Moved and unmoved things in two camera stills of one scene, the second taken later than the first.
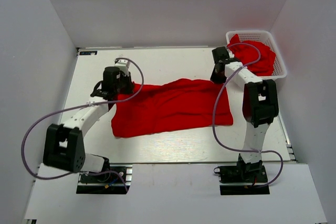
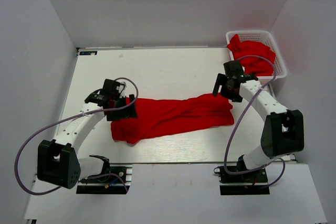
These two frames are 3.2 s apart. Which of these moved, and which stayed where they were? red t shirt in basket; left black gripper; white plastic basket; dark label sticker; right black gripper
Moved: right black gripper; left black gripper
Stayed: white plastic basket; red t shirt in basket; dark label sticker
